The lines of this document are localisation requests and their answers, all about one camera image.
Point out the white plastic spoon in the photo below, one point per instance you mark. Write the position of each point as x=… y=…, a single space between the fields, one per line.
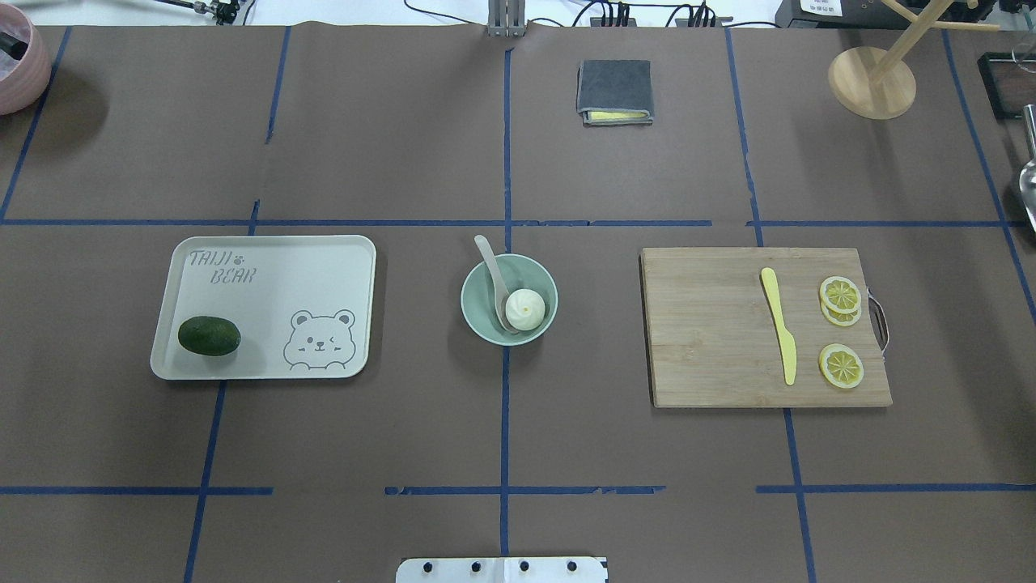
x=500 y=289

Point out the white steamed bun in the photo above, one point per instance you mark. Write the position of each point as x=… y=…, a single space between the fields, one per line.
x=525 y=309

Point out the mint green bowl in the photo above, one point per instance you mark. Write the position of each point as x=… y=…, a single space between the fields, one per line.
x=477 y=298

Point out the pink bowl with ice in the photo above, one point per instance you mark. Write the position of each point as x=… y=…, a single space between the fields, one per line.
x=25 y=61

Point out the bamboo cutting board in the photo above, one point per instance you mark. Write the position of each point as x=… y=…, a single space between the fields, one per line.
x=711 y=336

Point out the white bear tray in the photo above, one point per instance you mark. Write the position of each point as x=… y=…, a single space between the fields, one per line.
x=302 y=304

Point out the grey folded cloth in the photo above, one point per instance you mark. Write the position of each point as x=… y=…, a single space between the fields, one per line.
x=615 y=93

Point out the yellow plastic knife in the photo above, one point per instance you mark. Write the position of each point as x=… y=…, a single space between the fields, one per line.
x=787 y=343

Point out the green avocado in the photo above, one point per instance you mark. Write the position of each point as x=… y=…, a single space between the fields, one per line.
x=209 y=335

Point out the lemon slice top stacked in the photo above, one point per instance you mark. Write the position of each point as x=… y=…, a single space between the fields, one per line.
x=840 y=295

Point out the lemon slice stacked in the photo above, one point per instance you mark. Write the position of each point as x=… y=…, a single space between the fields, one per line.
x=840 y=295
x=841 y=319

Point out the lemon slice bottom stacked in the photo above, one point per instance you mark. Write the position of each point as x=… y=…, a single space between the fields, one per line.
x=841 y=319

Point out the lemon slice single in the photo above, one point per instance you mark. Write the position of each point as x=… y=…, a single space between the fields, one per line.
x=841 y=366

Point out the black box device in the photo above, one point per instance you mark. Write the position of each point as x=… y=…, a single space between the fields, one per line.
x=897 y=15

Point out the black tripod stick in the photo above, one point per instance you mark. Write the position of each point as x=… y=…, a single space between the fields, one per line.
x=223 y=12

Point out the wooden mug tree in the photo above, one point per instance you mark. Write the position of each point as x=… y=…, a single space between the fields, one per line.
x=875 y=83

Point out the metal scoop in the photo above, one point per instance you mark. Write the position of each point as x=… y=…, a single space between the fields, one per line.
x=1026 y=180

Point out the aluminium frame post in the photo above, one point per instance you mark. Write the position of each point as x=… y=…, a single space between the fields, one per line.
x=506 y=18

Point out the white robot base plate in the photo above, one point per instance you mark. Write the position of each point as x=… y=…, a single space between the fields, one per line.
x=504 y=569

